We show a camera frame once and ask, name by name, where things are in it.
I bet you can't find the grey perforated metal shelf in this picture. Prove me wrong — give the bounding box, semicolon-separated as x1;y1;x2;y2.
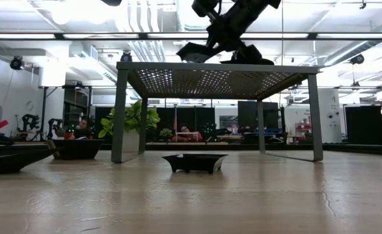
111;61;324;164

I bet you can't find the long ceiling light strip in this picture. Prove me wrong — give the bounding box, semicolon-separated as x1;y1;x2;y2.
0;31;382;41

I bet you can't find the person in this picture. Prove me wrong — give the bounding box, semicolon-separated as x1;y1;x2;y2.
65;116;94;140
171;125;204;143

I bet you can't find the black monitor panel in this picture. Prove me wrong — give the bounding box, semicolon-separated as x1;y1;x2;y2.
237;100;280;129

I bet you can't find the white column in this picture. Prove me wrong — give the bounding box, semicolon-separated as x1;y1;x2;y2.
317;88;343;144

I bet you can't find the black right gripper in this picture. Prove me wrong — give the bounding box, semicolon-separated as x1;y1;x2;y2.
191;0;264;62

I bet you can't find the green artificial potted plant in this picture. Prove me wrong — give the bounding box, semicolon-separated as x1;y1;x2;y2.
98;99;161;153

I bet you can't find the black aluminium table frame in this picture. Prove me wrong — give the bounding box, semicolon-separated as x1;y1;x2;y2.
0;142;382;157

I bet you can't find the black teardrop plate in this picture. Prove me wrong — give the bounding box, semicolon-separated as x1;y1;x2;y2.
0;148;59;176

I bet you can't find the large black square plate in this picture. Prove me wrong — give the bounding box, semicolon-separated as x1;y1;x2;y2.
51;138;105;161

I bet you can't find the small black square plate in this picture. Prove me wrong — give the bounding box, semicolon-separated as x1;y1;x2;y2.
176;42;219;64
161;153;229;175

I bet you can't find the small potted plant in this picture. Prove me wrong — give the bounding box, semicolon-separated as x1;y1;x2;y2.
159;127;174;142

